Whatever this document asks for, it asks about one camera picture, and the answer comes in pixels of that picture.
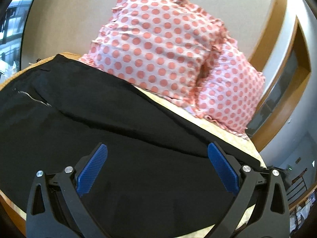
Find dark glass window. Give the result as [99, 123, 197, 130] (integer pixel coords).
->
[0, 0, 33, 82]

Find black pants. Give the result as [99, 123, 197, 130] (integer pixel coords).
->
[0, 53, 269, 238]

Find left pink polka dot pillow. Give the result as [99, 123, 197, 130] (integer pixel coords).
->
[81, 0, 229, 107]

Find yellow patterned bed sheet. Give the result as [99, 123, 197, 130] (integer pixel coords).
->
[0, 52, 267, 238]

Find pink polka dot pillow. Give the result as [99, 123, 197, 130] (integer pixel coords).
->
[81, 0, 229, 107]
[192, 38, 265, 139]

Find right pink polka dot pillow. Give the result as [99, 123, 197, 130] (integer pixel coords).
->
[192, 38, 265, 139]

